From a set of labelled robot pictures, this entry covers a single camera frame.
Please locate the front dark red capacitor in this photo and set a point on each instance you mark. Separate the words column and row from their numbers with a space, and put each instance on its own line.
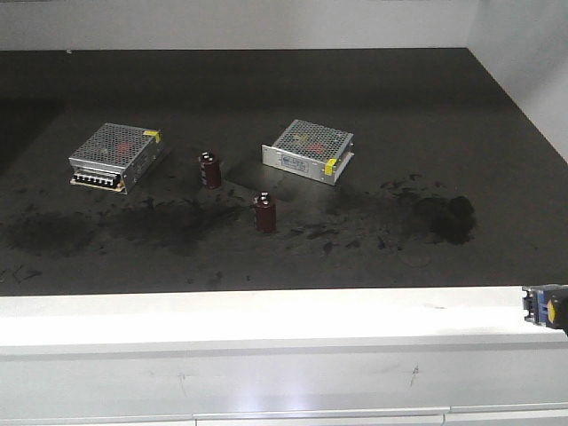
column 265, row 210

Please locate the yellow mushroom push button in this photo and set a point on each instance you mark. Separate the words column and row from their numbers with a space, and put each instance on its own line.
column 546, row 305

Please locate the right metal mesh power supply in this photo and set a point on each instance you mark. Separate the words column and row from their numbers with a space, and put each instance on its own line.
column 311, row 151

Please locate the rear dark red capacitor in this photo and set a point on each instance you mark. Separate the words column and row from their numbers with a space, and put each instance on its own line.
column 210, row 170

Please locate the metal mesh power supply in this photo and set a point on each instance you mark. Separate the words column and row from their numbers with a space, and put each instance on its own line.
column 115, row 157
column 311, row 151

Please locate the left metal mesh power supply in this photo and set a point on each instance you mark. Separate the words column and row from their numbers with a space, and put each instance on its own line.
column 115, row 157

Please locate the dark red capacitor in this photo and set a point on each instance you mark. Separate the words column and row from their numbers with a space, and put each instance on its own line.
column 210, row 170
column 265, row 210

